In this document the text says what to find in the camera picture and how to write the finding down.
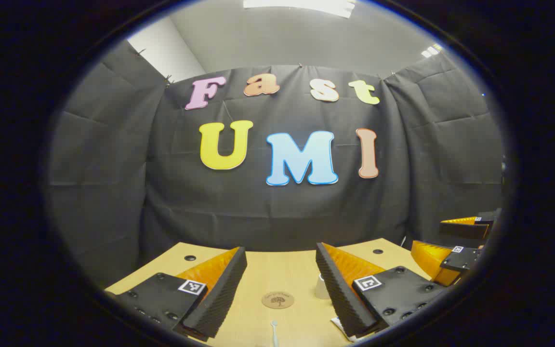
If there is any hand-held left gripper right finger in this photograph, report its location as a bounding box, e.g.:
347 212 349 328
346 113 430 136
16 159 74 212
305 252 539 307
315 242 448 339

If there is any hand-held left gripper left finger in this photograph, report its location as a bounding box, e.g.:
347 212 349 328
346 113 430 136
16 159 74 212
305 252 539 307
104 247 248 343

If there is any white cup with wooden handle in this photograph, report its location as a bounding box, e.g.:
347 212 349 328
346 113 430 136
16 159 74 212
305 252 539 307
314 274 332 300

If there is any white toothpaste tube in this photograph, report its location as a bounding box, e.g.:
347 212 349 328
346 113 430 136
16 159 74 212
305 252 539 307
330 317 360 343

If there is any round cork coaster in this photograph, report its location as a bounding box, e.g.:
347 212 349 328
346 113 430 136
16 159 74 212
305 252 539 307
262 291 295 309

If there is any light wooden desktop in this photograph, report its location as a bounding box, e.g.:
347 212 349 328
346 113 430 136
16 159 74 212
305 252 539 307
104 237 432 347

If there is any black backdrop cloth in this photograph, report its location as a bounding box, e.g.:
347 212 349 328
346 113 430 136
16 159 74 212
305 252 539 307
46 41 507 290

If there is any large ceiling light panel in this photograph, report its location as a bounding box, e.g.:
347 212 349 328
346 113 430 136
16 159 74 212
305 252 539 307
243 0 356 19

